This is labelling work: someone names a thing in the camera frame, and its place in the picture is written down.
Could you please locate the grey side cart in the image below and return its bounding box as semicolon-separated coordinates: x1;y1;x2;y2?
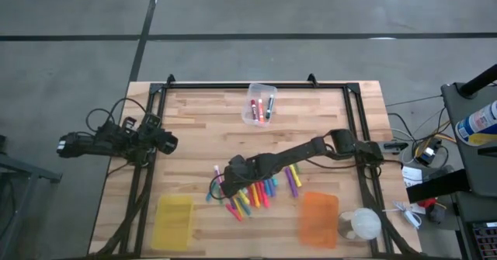
440;80;497;199

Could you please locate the blue power box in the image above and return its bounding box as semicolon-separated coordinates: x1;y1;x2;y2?
415;145;442;167

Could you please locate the small grey object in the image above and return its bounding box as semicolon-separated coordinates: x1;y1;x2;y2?
426;206;447;225

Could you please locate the white blue wipes canister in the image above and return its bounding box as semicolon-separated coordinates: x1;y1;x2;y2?
454;99;497;147

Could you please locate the clear jar with white lid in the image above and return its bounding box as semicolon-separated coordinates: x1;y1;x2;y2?
336;206;384;242

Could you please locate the white paper label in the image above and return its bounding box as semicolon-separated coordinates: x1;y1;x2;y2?
401;165;425;188

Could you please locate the dark green dry erase marker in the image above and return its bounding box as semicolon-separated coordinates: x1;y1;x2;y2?
265;94;275;120

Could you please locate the orange translucent tray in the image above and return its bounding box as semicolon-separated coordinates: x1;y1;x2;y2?
297;191;340;250

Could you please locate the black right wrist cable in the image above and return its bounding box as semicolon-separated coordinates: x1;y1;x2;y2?
209;172;226;201

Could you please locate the yellow translucent tray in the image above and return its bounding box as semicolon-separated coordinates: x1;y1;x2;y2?
150;195;195;252

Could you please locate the black metal table frame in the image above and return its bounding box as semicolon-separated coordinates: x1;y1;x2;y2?
88;73;422;260

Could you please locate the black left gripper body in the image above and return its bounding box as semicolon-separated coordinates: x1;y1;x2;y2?
135;127;166;156

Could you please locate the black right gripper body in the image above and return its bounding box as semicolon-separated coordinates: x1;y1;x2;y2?
225;154;279;185

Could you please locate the grey metal stand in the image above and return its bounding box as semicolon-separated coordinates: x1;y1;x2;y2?
0;134;63;260

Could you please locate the black pole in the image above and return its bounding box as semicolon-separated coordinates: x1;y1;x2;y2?
457;64;497;99

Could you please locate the black clamp bracket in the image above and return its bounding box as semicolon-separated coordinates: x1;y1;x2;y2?
382;140;409;154

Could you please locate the black keyboard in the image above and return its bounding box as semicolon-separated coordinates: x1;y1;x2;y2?
469;220;497;260

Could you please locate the clear plastic bin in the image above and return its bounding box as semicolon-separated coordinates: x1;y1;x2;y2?
241;81;279;128

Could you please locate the black flat bar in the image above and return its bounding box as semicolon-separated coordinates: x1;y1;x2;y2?
405;168;471;205

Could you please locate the white power adapter cable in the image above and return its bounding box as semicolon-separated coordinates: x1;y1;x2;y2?
391;199;423;231

